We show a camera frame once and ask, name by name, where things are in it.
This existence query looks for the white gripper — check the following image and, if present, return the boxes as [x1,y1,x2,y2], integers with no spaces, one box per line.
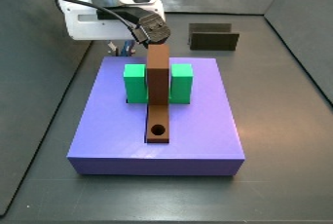
[59,0,166,56]

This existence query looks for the brown L-shaped block with hole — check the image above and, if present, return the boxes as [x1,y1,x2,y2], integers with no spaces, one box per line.
[146,44,169,144]

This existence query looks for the right green block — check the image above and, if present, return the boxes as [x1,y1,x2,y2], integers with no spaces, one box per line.
[169,63,194,104]

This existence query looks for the black cable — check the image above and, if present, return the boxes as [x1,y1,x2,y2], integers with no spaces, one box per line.
[20,0,145,39]

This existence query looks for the left green block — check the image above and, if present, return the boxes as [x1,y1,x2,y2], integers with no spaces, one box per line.
[123,64,147,103]

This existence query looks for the blue peg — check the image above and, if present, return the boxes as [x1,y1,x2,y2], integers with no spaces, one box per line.
[120,40,132,56]

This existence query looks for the black angle fixture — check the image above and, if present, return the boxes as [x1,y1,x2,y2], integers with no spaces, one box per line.
[189,23,239,51]

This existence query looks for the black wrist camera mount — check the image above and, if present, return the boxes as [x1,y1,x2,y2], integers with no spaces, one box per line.
[96,7,170,47]

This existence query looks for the purple base block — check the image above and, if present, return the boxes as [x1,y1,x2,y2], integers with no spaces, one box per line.
[68,56,245,175]

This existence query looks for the green block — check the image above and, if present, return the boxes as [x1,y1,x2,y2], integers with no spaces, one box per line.
[123,64,147,103]
[169,63,194,104]

